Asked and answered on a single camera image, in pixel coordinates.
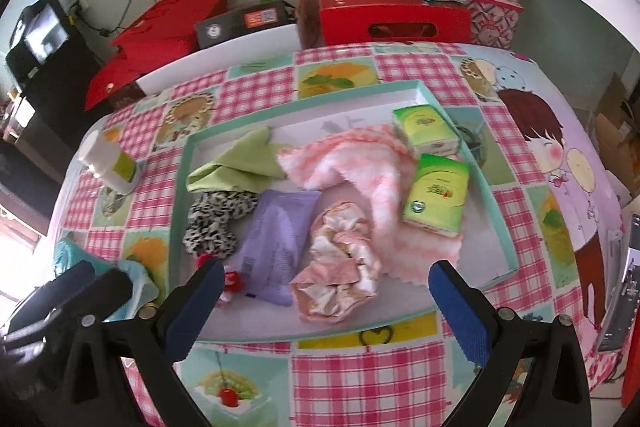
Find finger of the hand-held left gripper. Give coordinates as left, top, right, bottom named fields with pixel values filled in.
left=50, top=261, right=96, bottom=308
left=75, top=268, right=133, bottom=324

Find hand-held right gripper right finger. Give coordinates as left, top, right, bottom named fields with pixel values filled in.
left=428, top=258, right=593, bottom=427

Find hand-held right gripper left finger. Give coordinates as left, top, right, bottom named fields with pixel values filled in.
left=59, top=258, right=227, bottom=427

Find red bow hair tie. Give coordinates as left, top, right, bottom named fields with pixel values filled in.
left=196, top=254, right=246, bottom=305

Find teal shallow cardboard tray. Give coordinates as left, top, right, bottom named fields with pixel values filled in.
left=169, top=80, right=519, bottom=343

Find leopard print scrunchie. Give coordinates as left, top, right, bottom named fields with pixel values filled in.
left=182, top=189, right=260, bottom=258

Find purple wipes pack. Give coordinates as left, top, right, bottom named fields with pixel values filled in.
left=235, top=189, right=323, bottom=308

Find green tea box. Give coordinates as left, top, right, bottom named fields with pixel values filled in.
left=401, top=153, right=471, bottom=238

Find pink floral scrunchie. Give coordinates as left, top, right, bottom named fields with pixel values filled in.
left=290, top=202, right=385, bottom=325

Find light green cloth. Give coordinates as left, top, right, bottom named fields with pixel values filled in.
left=186, top=127, right=288, bottom=194

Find green tissue pack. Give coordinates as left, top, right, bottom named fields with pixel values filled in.
left=391, top=104, right=461, bottom=158

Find pink fluffy towel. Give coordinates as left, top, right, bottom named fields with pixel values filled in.
left=276, top=124, right=463, bottom=285

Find white plastic bottle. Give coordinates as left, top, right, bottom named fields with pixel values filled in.
left=79, top=129, right=146, bottom=195

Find dark low cabinet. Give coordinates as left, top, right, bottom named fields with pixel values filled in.
left=0, top=92, right=76, bottom=238

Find pink checkered printed tablecloth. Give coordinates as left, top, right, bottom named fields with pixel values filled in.
left=47, top=42, right=626, bottom=427

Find red plastic stool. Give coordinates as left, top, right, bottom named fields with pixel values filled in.
left=619, top=374, right=640, bottom=408

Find black cabinet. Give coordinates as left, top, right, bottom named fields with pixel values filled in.
left=5, top=22, right=106, bottom=108

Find brown cardboard boxes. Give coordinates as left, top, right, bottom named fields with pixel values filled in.
left=592, top=74, right=640, bottom=208

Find black monitor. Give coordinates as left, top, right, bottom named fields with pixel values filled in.
left=10, top=0, right=71, bottom=68

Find white chair back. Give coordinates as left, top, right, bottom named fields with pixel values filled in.
left=135, top=23, right=301, bottom=95

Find red gift bag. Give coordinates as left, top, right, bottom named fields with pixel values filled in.
left=84, top=0, right=231, bottom=112

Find black flat box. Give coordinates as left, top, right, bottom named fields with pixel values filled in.
left=194, top=0, right=296, bottom=50

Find red patterned box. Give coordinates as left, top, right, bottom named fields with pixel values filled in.
left=435, top=0, right=524, bottom=50

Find red cardboard box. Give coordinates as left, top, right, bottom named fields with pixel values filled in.
left=315, top=0, right=472, bottom=48

